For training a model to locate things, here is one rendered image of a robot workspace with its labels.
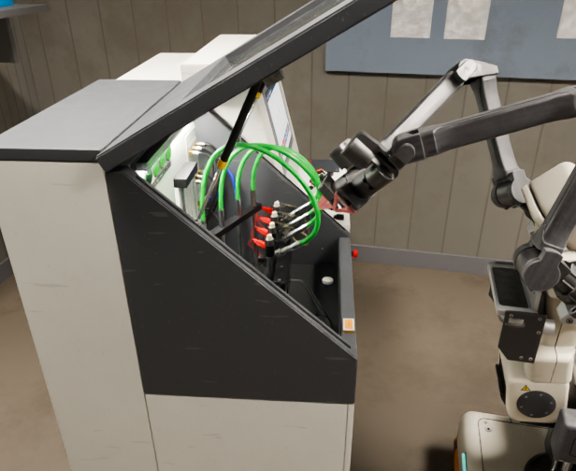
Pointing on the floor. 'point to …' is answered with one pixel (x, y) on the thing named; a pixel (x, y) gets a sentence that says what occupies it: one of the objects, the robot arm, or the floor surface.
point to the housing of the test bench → (79, 262)
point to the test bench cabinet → (249, 434)
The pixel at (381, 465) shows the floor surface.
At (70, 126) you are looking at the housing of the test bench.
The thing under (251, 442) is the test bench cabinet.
